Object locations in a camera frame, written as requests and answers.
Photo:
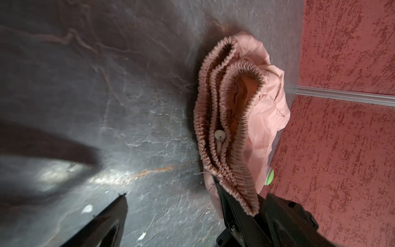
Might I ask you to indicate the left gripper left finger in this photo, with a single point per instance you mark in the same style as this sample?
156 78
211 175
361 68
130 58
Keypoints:
105 229

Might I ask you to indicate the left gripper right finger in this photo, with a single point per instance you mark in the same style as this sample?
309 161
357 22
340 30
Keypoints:
279 223

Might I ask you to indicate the pink shorts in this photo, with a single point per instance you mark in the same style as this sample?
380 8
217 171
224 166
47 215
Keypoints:
240 108

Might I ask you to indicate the right aluminium corner post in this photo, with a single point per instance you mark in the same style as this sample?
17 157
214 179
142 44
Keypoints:
358 97

